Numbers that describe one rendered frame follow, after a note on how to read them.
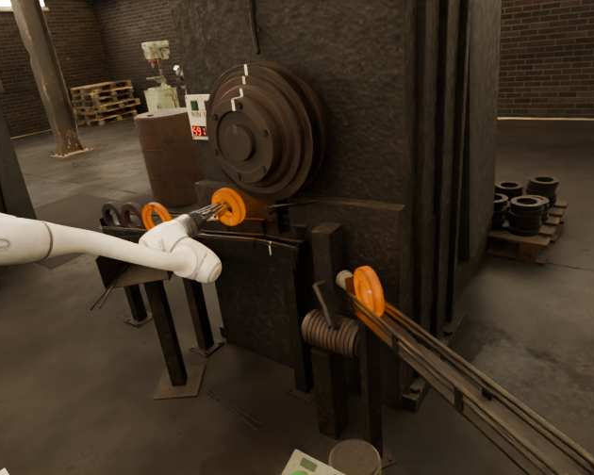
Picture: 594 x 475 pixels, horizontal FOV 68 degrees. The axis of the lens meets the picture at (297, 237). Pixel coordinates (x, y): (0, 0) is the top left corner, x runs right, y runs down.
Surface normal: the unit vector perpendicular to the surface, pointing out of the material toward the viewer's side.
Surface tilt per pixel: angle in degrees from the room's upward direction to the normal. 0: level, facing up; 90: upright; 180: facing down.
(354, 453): 0
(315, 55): 90
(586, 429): 0
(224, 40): 90
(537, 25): 90
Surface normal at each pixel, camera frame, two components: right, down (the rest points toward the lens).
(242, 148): -0.57, 0.39
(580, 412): -0.10, -0.91
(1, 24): 0.82, 0.16
